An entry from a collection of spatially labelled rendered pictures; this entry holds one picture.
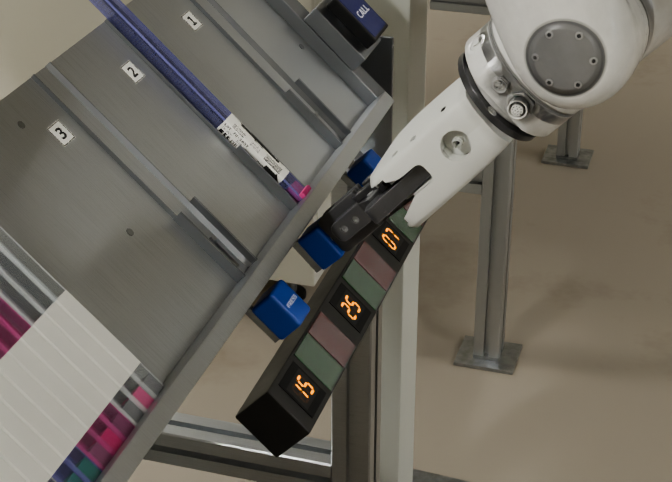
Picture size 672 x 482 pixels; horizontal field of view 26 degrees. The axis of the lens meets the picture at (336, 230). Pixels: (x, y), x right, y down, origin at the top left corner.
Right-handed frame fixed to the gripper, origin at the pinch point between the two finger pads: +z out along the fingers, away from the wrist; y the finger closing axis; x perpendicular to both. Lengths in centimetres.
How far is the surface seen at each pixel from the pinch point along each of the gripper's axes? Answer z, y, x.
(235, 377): 80, 77, -19
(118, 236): 2.5, -17.7, 11.4
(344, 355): 3.4, -8.1, -5.8
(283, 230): 0.3, -7.1, 3.5
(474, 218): 65, 138, -36
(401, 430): 44, 48, -31
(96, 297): 2.5, -23.3, 9.9
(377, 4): 8.3, 47.2, 8.0
